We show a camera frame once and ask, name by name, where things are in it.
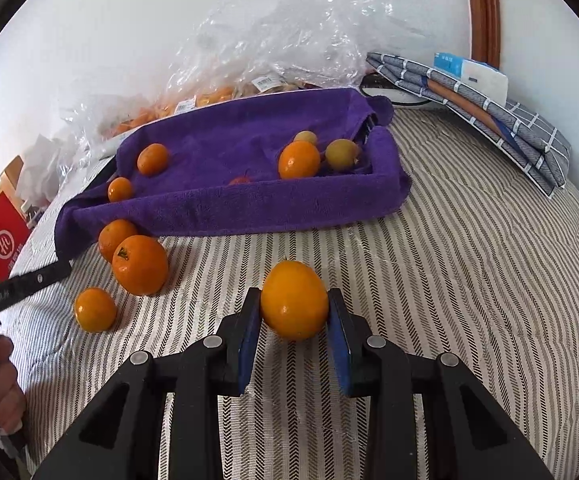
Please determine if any white plastic bag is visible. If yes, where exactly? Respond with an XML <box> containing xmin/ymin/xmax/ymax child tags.
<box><xmin>20</xmin><ymin>132</ymin><xmax>78</xmax><ymax>211</ymax></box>

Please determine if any wooden door frame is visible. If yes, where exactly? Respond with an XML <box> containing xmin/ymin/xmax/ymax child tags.
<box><xmin>462</xmin><ymin>0</ymin><xmax>501</xmax><ymax>68</ymax></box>

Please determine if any black white round object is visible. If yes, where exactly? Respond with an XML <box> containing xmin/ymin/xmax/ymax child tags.
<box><xmin>359</xmin><ymin>72</ymin><xmax>433</xmax><ymax>109</ymax></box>

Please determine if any grey plaid folded cloth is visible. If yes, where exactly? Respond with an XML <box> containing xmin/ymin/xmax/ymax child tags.
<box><xmin>366</xmin><ymin>51</ymin><xmax>571</xmax><ymax>197</ymax></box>

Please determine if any large orange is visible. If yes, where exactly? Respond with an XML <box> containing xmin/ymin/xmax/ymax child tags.
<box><xmin>112</xmin><ymin>234</ymin><xmax>170</xmax><ymax>296</ymax></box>

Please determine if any purple towel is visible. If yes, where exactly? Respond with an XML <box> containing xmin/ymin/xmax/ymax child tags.
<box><xmin>54</xmin><ymin>87</ymin><xmax>413</xmax><ymax>261</ymax></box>

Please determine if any empty clear plastic bag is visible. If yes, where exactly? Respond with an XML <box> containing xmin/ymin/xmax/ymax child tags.
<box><xmin>57</xmin><ymin>92</ymin><xmax>120</xmax><ymax>136</ymax></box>

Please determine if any yellowish orange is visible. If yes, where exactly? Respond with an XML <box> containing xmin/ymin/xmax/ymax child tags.
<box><xmin>325</xmin><ymin>139</ymin><xmax>361</xmax><ymax>170</ymax></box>

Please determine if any clear bag of oranges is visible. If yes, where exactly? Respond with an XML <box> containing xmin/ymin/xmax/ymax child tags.
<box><xmin>97</xmin><ymin>77</ymin><xmax>250</xmax><ymax>136</ymax></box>

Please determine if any blue tissue pack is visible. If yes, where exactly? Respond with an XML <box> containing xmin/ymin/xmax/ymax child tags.
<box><xmin>433</xmin><ymin>52</ymin><xmax>473</xmax><ymax>81</ymax></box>

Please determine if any white small box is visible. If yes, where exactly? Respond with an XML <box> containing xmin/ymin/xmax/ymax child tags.
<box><xmin>459</xmin><ymin>59</ymin><xmax>510</xmax><ymax>103</ymax></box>

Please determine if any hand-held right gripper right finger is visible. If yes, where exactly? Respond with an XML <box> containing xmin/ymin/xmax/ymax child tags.
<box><xmin>325</xmin><ymin>287</ymin><xmax>556</xmax><ymax>480</ymax></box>

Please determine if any clear bag of brown fruit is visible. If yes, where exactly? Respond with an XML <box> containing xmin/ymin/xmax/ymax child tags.
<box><xmin>190</xmin><ymin>0</ymin><xmax>400</xmax><ymax>96</ymax></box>

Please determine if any striped bed quilt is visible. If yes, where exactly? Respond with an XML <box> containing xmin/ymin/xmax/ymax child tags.
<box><xmin>0</xmin><ymin>105</ymin><xmax>579</xmax><ymax>480</ymax></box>

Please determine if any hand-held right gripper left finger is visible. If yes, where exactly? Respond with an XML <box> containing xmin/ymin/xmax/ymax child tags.
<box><xmin>34</xmin><ymin>287</ymin><xmax>263</xmax><ymax>480</ymax></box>

